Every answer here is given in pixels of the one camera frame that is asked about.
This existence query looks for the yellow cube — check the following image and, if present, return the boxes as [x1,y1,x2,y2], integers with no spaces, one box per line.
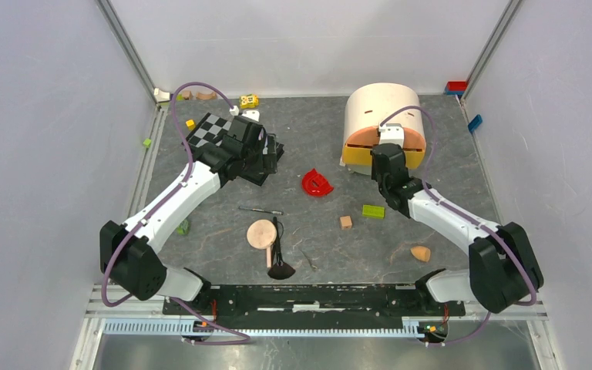
[186,119,196,130]

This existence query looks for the round drawer organizer box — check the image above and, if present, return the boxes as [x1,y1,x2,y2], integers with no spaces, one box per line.
[340,82,426,175]

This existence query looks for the red plastic arch toy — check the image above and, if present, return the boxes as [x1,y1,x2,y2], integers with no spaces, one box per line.
[301,169,334,197]

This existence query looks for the small wooden cube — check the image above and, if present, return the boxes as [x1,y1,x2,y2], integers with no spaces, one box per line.
[339,216,353,230]

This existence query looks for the orange makeup sponge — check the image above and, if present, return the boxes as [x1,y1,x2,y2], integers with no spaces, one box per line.
[410,246,432,263]

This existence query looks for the green toy car block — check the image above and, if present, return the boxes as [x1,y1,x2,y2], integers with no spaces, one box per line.
[176,219,190,236]

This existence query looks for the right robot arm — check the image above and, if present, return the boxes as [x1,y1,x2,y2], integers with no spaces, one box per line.
[371,123,543,315]

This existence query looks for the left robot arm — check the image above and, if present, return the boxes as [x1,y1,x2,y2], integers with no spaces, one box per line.
[99,109,284,315]

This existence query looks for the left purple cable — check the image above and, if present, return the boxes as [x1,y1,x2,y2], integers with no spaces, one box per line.
[100,81,251,347]

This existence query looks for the blue block by wall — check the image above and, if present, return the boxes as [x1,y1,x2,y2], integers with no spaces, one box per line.
[467,114,483,134]

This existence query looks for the black white chessboard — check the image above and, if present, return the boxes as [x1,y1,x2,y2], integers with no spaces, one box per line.
[185,113,285,187]

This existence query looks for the white corner bracket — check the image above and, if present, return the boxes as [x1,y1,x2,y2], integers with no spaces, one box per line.
[153,87,171,104]

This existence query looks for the round pink powder compact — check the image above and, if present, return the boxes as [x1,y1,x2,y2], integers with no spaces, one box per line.
[246,220,278,250]

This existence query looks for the wooden arch block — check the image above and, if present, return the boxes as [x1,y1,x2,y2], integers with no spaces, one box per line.
[195,91,218,100]

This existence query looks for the black makeup brush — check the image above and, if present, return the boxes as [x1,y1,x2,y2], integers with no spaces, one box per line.
[267,217,295,281]

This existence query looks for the green lego brick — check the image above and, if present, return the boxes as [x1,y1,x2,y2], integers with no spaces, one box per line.
[362,204,385,219]

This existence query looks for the red blue blocks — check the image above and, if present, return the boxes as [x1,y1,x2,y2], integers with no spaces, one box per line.
[444,81,468,96]

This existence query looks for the yellow toy block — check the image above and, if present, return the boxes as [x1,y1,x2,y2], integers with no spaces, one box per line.
[239,94,260,109]

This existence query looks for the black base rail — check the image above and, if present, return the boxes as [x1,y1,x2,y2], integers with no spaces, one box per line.
[190,284,466,330]

